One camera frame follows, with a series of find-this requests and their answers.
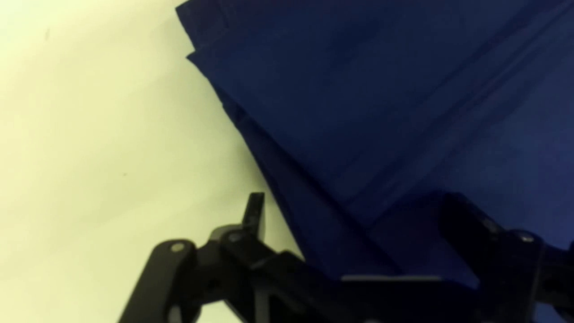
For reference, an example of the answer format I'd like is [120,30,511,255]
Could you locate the blue cloth with white trim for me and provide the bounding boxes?
[173,0,574,323]

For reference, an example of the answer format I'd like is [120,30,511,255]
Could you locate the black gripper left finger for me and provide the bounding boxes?
[116,190,337,323]

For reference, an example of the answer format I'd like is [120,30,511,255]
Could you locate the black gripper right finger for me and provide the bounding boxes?
[439,192,574,323]

